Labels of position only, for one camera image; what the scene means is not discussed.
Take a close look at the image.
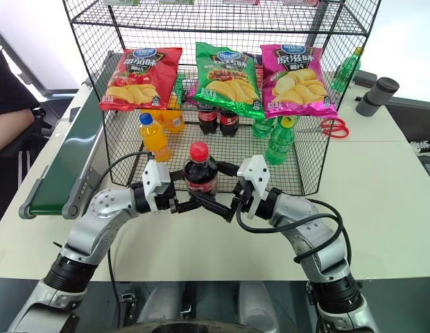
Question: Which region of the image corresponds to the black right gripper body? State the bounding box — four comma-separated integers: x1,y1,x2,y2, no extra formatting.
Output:
232,178,256,211

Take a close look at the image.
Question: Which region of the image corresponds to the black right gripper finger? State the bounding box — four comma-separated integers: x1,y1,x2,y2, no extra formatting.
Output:
191,193,237,224
214,161,241,176

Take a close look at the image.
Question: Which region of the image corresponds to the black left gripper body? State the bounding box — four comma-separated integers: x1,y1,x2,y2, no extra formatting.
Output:
153,180,178,214

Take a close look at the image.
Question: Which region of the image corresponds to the cola bottle with red cap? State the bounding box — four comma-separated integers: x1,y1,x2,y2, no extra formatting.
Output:
182,141,219,203

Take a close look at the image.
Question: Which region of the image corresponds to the green conveyor belt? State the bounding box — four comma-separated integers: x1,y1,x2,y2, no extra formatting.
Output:
17,50,124,220

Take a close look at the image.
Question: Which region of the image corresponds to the orange soda bottle blue cap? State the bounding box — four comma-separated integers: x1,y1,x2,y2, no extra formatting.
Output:
138,112,171,163

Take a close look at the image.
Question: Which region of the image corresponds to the cola bottle red label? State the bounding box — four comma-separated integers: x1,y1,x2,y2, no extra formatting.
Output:
218,108,241,137
197,103,221,135

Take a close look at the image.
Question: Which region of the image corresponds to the green soda bottle yellow cap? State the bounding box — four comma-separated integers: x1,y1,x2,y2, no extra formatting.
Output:
264,116,299,166

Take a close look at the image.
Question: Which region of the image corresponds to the green potato chips bag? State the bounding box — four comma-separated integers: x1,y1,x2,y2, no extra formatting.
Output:
192,41,266,121

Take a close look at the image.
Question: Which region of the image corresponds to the red potato chips bag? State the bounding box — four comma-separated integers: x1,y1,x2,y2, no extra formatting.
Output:
98,47,184,112

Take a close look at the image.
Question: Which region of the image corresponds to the silver robot lower body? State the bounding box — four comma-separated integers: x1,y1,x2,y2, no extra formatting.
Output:
110,280,282,333

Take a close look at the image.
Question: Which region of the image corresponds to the magenta potato chips bag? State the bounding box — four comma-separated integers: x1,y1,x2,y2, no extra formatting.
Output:
259,44,339,119

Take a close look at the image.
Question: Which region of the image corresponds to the grey cylindrical device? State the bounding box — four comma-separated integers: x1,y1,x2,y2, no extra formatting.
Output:
355,76,400,117

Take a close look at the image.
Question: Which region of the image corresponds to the black printed mat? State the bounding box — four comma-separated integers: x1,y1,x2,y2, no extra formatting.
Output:
405,139,430,188

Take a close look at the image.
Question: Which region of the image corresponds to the person in black clothes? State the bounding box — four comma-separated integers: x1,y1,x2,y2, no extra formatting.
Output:
0,51,46,195

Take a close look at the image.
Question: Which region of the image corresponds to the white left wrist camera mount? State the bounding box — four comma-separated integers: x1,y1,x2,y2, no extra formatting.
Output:
141,160,171,212

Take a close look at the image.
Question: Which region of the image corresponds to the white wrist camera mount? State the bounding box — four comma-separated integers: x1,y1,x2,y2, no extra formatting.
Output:
141,160,171,212
236,155,271,219

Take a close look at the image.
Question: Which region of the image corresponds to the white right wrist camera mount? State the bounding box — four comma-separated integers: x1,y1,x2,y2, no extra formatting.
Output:
236,155,271,219

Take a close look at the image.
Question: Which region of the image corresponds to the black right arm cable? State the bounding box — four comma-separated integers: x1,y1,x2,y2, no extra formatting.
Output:
234,198,353,265

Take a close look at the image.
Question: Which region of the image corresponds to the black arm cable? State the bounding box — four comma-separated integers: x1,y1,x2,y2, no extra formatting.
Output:
234,198,353,265
95,149,156,330

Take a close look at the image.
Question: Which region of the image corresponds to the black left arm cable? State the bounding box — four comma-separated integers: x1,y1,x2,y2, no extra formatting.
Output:
95,149,156,330

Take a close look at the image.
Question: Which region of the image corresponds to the red ring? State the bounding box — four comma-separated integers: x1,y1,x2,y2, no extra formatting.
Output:
319,117,346,132
322,123,350,139

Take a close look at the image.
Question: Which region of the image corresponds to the black wire mesh rack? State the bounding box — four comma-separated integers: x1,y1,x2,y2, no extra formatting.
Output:
61,0,381,197

